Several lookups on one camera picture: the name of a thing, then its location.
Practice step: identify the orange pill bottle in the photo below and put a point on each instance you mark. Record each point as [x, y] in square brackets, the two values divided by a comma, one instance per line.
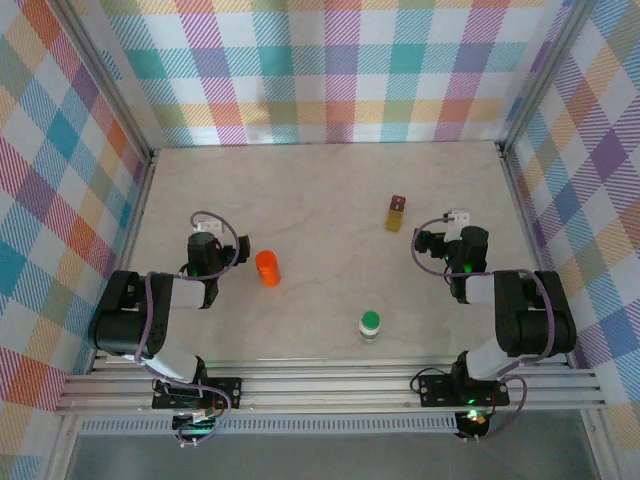
[268, 270]

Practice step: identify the white bottle with green cap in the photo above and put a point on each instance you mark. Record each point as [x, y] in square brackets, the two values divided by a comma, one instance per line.
[370, 327]

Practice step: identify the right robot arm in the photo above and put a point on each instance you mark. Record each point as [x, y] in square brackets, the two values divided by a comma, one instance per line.
[525, 320]

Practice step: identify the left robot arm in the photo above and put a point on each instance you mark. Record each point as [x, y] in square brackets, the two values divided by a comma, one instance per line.
[120, 330]

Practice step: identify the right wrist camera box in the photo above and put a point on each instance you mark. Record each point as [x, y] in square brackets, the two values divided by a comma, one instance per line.
[457, 220]

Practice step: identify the aluminium side rail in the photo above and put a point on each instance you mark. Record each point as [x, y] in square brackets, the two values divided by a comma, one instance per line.
[535, 250]
[129, 250]

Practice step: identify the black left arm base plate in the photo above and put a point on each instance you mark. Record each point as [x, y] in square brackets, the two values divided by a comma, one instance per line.
[225, 392]

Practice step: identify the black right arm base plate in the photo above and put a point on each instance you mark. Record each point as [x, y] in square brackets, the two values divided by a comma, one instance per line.
[435, 390]

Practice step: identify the aluminium mounting rail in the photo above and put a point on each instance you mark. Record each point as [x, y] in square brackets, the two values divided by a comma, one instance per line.
[325, 390]

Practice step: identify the aluminium corner post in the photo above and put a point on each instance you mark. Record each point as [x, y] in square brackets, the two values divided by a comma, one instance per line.
[107, 75]
[544, 75]

